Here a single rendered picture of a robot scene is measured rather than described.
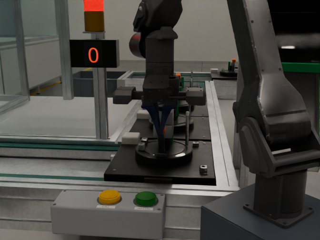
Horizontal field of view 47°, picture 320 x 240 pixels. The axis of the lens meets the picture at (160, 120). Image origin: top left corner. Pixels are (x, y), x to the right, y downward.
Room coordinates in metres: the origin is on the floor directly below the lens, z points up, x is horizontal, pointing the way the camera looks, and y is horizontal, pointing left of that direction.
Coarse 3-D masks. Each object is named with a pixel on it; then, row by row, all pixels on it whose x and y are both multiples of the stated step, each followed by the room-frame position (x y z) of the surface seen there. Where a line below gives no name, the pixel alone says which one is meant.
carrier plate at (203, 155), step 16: (128, 144) 0.93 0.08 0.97; (192, 144) 0.93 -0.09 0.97; (208, 144) 0.93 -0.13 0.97; (112, 160) 0.81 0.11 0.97; (128, 160) 0.81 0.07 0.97; (192, 160) 0.81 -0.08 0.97; (208, 160) 0.81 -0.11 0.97; (112, 176) 0.74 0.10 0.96; (128, 176) 0.73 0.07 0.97; (144, 176) 0.73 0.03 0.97; (160, 176) 0.73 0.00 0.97; (176, 176) 0.72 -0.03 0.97; (192, 176) 0.72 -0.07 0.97; (208, 176) 0.72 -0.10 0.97
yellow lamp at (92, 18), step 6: (84, 12) 0.97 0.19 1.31; (90, 12) 0.96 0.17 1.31; (96, 12) 0.96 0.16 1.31; (102, 12) 0.97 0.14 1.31; (84, 18) 0.97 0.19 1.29; (90, 18) 0.96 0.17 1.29; (96, 18) 0.96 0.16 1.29; (102, 18) 0.97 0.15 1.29; (90, 24) 0.96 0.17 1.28; (96, 24) 0.96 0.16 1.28; (102, 24) 0.97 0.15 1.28; (90, 30) 0.96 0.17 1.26; (96, 30) 0.96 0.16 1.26; (102, 30) 0.97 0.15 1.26
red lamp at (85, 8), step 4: (84, 0) 0.97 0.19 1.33; (88, 0) 0.96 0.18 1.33; (92, 0) 0.96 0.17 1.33; (96, 0) 0.96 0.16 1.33; (100, 0) 0.97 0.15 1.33; (84, 4) 0.97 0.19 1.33; (88, 4) 0.96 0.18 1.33; (92, 4) 0.96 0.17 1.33; (96, 4) 0.96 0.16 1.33; (100, 4) 0.97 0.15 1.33; (84, 8) 0.97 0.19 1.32; (88, 8) 0.96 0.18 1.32; (92, 8) 0.96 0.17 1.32; (96, 8) 0.96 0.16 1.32; (100, 8) 0.97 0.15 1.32
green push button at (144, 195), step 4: (140, 192) 0.65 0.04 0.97; (144, 192) 0.65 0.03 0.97; (148, 192) 0.65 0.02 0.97; (152, 192) 0.65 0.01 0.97; (136, 196) 0.63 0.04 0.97; (140, 196) 0.63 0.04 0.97; (144, 196) 0.63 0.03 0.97; (148, 196) 0.63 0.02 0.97; (152, 196) 0.63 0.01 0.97; (136, 200) 0.62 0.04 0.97; (140, 200) 0.62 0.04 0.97; (144, 200) 0.62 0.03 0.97; (148, 200) 0.62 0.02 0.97; (152, 200) 0.62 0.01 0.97; (140, 204) 0.62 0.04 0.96; (144, 204) 0.61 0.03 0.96; (148, 204) 0.61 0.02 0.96
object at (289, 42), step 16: (272, 0) 0.98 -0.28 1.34; (288, 0) 0.97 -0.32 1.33; (304, 0) 0.96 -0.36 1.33; (272, 16) 0.97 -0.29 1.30; (288, 16) 0.96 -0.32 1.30; (304, 16) 0.95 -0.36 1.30; (288, 32) 0.89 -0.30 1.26; (304, 32) 0.88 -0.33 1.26; (288, 48) 0.83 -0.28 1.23; (304, 48) 0.82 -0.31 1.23; (288, 64) 0.74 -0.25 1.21; (304, 64) 0.73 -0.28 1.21
